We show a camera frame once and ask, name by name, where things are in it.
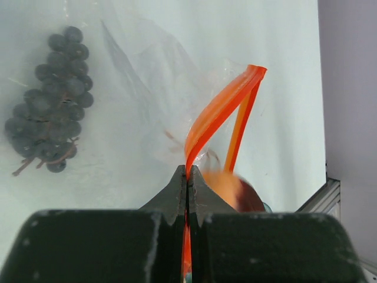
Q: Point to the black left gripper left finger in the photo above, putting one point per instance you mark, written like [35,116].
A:
[99,245]

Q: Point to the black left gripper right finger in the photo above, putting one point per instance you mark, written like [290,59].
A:
[227,246]

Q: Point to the clear zip bag orange seal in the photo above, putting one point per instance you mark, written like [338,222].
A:
[162,116]

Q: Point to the orange fake carrot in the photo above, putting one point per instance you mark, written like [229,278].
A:
[234,190]

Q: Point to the dark blue fake grapes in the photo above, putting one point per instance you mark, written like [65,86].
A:
[46,125]

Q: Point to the teal transparent plastic tub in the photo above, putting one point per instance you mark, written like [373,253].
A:
[267,208]

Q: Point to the aluminium front rail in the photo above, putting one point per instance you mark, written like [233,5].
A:
[326,200]

